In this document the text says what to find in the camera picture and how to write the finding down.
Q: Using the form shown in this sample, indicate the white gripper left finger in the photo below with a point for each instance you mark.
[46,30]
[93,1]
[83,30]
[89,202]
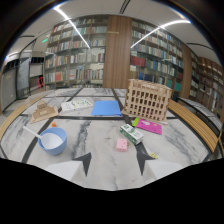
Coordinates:
[74,167]

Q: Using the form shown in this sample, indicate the small wooden building model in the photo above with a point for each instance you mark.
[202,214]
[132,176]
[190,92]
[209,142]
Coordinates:
[43,111]

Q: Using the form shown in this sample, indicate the wooden bench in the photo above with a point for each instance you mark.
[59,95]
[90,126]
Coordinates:
[193,124]
[12,117]

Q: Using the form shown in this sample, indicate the wooden side bookshelf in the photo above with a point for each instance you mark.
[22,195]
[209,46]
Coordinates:
[207,83]

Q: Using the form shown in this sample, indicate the yellow binder clip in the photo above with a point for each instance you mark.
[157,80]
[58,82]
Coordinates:
[154,155]

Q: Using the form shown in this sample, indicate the blue bowl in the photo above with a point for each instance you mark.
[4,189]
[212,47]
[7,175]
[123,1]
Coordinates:
[53,141]

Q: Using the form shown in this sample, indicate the large wooden lattice building model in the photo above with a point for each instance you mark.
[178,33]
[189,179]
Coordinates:
[147,100]

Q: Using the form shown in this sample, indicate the pink book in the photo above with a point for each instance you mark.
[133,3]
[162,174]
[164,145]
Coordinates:
[148,126]

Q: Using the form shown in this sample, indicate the green and white carton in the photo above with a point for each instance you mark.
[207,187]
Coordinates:
[131,134]

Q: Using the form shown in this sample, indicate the pink square block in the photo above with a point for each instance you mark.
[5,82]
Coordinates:
[122,144]

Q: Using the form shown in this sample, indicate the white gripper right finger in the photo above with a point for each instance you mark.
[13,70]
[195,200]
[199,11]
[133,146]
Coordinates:
[151,167]

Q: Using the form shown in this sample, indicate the small orange object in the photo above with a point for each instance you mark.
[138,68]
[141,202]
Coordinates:
[53,124]

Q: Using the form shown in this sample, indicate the wooden wall column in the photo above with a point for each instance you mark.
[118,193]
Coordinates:
[117,52]

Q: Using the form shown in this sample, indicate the tall library bookshelf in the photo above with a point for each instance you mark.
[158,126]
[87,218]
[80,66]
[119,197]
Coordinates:
[77,53]
[156,56]

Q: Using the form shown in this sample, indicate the white spoon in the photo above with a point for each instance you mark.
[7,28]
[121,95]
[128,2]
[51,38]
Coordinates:
[32,133]

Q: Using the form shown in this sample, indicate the white illustrated booklet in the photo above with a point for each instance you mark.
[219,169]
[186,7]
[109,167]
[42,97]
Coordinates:
[76,105]

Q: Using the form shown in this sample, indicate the blue folder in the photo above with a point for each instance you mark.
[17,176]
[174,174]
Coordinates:
[106,108]

